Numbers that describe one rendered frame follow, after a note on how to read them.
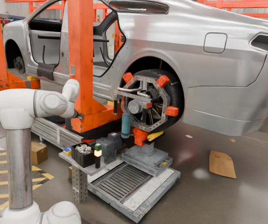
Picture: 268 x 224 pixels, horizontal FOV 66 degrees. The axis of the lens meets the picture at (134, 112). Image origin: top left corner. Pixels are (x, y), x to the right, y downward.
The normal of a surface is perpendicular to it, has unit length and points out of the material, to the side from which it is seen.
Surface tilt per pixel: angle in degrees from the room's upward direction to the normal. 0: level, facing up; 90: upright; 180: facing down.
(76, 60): 90
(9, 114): 81
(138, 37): 90
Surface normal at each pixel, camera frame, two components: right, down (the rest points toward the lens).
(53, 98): 0.40, -0.05
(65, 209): 0.16, -0.95
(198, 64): -0.60, 0.22
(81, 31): 0.79, 0.25
